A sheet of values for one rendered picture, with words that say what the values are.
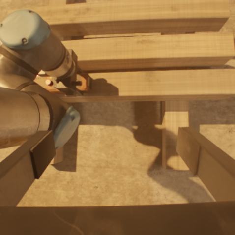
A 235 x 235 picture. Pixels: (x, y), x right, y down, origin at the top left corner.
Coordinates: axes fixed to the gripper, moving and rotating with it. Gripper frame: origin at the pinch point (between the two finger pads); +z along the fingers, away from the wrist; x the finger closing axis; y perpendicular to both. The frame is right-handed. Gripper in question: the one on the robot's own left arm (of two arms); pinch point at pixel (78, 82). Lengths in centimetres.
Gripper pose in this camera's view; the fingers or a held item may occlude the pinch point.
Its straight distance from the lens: 67.0
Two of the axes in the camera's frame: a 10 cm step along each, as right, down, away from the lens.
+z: 1.2, 1.2, 9.9
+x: 0.1, -9.9, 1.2
